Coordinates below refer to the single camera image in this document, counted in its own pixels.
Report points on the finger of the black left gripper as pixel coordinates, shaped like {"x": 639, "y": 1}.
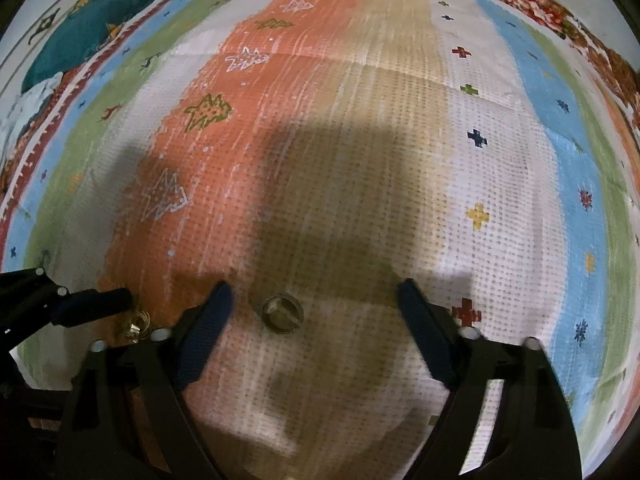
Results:
{"x": 70, "y": 309}

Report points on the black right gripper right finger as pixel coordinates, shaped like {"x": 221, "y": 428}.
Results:
{"x": 533, "y": 436}

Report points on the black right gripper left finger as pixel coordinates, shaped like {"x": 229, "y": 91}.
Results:
{"x": 105, "y": 442}

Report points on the striped colourful cloth mat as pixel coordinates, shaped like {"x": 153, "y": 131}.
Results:
{"x": 530, "y": 230}

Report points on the white crumpled cloth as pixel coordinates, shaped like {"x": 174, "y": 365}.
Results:
{"x": 17, "y": 114}

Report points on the teal pillow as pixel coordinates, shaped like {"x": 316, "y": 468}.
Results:
{"x": 80, "y": 35}

